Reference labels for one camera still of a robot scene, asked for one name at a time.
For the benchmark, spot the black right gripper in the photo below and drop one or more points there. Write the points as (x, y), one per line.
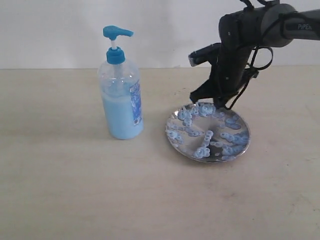
(225, 79)

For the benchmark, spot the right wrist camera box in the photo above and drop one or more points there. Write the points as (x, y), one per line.
(206, 54)

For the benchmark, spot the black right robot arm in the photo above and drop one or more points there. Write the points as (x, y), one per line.
(242, 34)

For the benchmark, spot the blue pump soap bottle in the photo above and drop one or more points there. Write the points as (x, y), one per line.
(120, 89)

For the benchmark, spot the round steel plate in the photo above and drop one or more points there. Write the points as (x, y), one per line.
(207, 134)

